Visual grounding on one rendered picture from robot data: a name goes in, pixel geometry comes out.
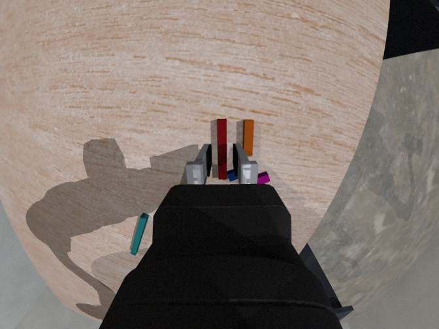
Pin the dark red rod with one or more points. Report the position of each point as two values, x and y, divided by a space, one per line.
222 149

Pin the orange rod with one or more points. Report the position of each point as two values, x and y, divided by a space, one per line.
248 136

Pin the magenta rectangular block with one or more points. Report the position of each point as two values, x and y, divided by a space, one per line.
263 178

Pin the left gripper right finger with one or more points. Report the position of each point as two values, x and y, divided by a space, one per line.
246 170

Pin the turquoise rod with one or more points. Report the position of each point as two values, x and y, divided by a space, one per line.
139 232

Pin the small blue block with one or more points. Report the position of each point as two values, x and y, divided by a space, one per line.
231 175

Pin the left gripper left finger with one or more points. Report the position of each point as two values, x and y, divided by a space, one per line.
197 171

